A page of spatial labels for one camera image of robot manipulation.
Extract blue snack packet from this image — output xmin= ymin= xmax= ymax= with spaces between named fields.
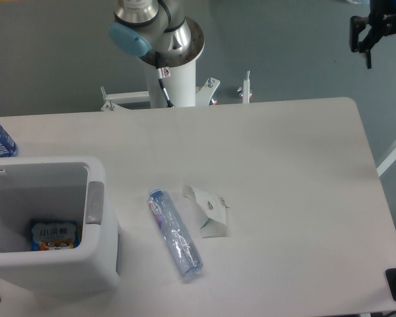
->
xmin=30 ymin=219 xmax=81 ymax=252

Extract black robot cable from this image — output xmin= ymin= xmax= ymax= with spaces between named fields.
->
xmin=154 ymin=51 xmax=175 ymax=108

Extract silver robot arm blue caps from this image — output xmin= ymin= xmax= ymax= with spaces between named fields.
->
xmin=109 ymin=1 xmax=396 ymax=69

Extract clear empty plastic bottle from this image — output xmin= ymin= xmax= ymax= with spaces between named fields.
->
xmin=147 ymin=188 xmax=203 ymax=283

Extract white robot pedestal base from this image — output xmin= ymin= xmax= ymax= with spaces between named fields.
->
xmin=100 ymin=49 xmax=255 ymax=112

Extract white plastic trash can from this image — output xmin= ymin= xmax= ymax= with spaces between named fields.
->
xmin=0 ymin=156 xmax=119 ymax=294

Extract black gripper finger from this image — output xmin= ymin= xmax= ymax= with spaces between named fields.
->
xmin=358 ymin=27 xmax=387 ymax=69
xmin=350 ymin=16 xmax=369 ymax=52

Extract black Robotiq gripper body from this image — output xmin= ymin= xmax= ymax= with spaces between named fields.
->
xmin=369 ymin=0 xmax=396 ymax=34

